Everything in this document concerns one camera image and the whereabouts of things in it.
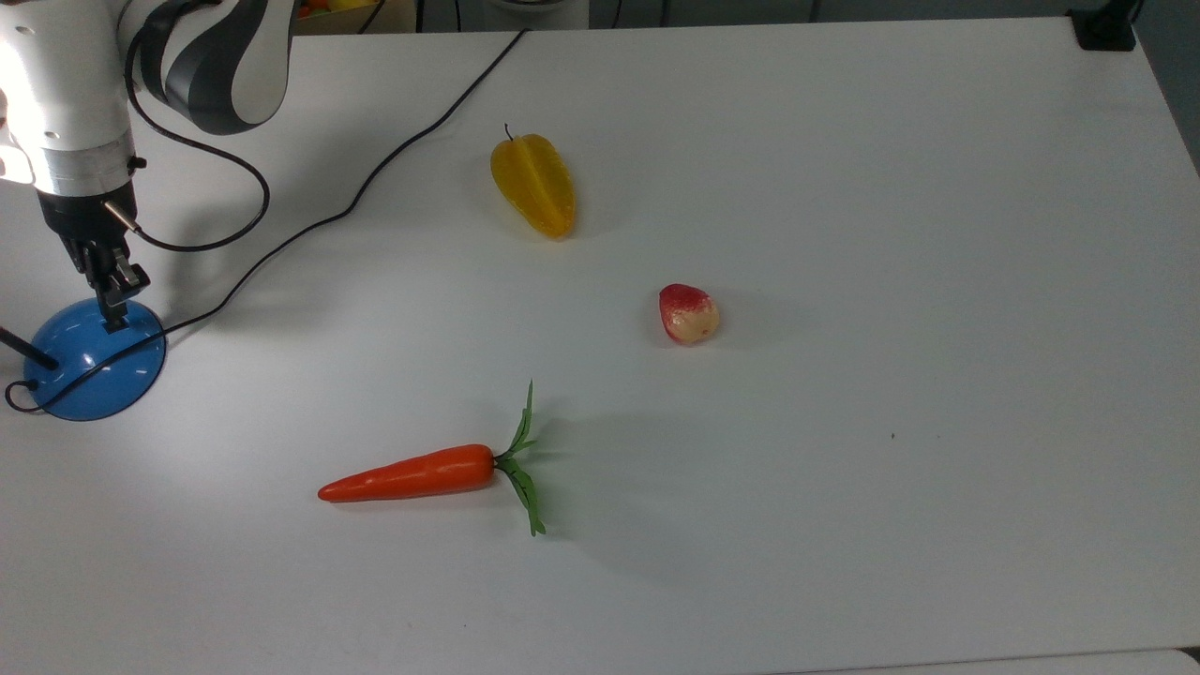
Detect black lamp power cable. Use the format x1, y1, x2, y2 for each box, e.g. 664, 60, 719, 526
4, 28, 528, 415

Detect blue round lamp base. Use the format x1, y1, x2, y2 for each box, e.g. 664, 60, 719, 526
0, 297, 168, 423

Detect black table corner clamp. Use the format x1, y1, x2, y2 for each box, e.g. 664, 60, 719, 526
1067, 0, 1147, 53

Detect orange toy carrot green leaves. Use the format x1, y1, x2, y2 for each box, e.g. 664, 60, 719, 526
317, 380, 548, 538

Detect yellow toy starfruit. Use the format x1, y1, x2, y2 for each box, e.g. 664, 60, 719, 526
489, 123, 578, 241

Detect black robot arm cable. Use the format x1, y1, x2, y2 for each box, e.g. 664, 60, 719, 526
103, 0, 273, 254

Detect red toy strawberry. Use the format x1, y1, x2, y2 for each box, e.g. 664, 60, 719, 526
658, 283, 722, 347

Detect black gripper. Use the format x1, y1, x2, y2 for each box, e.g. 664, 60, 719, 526
37, 180, 151, 334

